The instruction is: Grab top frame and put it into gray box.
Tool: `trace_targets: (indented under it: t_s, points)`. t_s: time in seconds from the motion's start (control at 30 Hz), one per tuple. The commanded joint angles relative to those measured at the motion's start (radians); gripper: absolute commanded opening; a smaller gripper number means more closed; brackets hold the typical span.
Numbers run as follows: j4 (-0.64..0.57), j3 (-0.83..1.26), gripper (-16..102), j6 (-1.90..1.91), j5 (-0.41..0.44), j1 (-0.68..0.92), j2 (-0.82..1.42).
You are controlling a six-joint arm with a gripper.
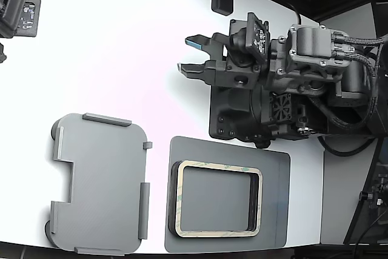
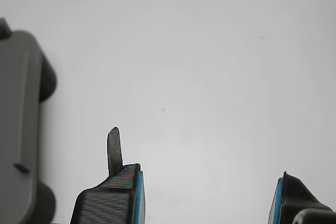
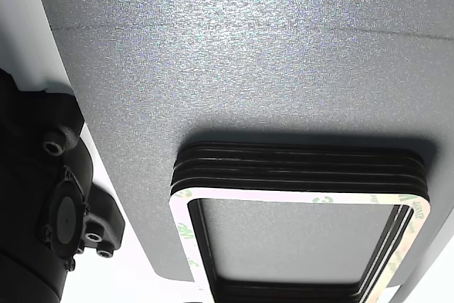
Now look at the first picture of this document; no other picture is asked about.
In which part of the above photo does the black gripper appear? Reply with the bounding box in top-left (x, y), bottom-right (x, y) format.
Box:
top-left (176, 33), bottom-right (270, 90)

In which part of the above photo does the beige adhesive-backed frame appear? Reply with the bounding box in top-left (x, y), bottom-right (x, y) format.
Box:
top-left (173, 159), bottom-right (263, 238)

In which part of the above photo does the black six-joint robot arm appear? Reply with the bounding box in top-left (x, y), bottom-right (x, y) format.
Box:
top-left (251, 24), bottom-right (388, 150)

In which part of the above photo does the gray plastic box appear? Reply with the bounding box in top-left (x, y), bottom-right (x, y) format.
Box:
top-left (44, 112), bottom-right (153, 257)

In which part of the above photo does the dark gray flat mat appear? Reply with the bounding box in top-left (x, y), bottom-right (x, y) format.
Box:
top-left (164, 135), bottom-right (292, 254)

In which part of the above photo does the black clamp hardware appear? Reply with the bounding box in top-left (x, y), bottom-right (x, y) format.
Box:
top-left (360, 164), bottom-right (388, 220)

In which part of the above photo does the black stand leg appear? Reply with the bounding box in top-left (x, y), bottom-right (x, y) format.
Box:
top-left (344, 139), bottom-right (383, 244)

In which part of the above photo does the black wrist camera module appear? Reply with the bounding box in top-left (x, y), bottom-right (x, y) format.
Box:
top-left (227, 12), bottom-right (271, 69)

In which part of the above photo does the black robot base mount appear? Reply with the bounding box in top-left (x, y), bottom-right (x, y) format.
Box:
top-left (209, 84), bottom-right (270, 150)

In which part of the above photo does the thin black cable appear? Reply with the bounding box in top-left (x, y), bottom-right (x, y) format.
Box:
top-left (284, 1), bottom-right (303, 27)

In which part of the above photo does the thick black cable loop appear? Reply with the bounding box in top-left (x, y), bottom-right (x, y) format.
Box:
top-left (317, 136), bottom-right (378, 156)

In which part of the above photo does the black camera with circuit board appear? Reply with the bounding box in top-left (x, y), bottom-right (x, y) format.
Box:
top-left (0, 0), bottom-right (42, 40)

